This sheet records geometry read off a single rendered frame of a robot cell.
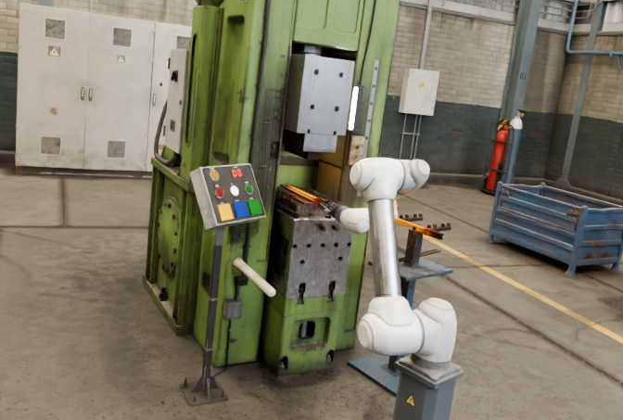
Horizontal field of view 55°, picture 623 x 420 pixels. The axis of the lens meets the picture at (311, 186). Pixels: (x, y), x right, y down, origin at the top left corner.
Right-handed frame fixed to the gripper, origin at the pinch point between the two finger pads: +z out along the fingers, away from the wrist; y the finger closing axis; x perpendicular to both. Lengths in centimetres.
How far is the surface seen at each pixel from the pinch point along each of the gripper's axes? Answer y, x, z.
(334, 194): 22.8, -1.6, 25.7
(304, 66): -17, 70, 7
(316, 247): -0.6, -24.4, -1.3
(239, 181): -51, 13, -6
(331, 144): 4.3, 31.3, 6.0
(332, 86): 1, 62, 7
